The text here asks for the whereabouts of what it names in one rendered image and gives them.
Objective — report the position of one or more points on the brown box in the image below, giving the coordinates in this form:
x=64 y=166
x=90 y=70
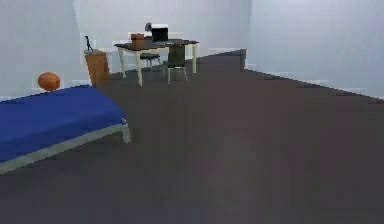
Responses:
x=137 y=39

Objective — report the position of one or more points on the black laptop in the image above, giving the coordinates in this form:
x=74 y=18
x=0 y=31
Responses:
x=159 y=33

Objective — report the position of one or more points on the grey round object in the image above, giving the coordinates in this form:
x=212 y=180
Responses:
x=148 y=26

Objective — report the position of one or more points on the dark table with white legs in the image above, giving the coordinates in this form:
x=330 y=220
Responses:
x=156 y=45

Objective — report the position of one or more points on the dark chair with white legs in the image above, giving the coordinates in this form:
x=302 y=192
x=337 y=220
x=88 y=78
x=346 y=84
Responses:
x=176 y=60

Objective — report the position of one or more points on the black round stool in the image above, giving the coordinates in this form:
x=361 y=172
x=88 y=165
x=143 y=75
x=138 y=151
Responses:
x=150 y=57

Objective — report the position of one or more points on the black desk lamp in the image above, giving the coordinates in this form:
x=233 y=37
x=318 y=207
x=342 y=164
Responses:
x=88 y=44

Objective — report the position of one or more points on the brown chest of drawers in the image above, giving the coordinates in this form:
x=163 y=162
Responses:
x=97 y=68

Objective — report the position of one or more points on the blue bed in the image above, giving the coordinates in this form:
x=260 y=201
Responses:
x=50 y=120

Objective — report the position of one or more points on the orange basketball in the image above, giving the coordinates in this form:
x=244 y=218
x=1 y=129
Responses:
x=49 y=81

